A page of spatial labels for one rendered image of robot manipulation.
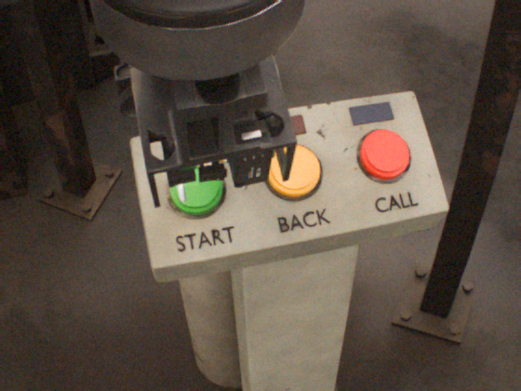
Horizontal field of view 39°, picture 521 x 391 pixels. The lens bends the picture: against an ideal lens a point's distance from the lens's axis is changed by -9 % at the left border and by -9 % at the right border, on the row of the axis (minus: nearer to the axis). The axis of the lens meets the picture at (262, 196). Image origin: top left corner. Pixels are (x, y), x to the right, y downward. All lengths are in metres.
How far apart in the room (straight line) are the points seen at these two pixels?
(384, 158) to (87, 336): 0.74
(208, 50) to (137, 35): 0.03
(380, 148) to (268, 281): 0.15
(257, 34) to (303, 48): 1.36
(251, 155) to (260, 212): 0.23
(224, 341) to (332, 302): 0.33
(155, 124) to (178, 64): 0.08
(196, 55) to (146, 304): 1.00
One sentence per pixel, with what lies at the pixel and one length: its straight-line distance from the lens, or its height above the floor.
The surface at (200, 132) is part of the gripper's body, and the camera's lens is 0.37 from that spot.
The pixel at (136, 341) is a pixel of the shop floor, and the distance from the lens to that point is 1.24.
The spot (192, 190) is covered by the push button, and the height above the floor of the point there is 0.61.
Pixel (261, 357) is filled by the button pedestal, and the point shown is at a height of 0.37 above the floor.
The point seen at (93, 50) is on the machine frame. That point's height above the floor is 0.07.
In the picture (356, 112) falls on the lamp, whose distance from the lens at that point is 0.65.
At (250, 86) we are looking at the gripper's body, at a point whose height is 0.86.
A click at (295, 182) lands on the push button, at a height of 0.61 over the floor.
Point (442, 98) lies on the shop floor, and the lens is 1.58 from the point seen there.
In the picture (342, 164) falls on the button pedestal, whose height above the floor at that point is 0.60.
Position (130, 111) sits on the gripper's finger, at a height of 0.76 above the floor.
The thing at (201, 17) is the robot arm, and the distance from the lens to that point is 0.26.
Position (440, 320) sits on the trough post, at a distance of 1.25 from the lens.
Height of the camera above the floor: 1.08
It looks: 52 degrees down
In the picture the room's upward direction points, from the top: 1 degrees counter-clockwise
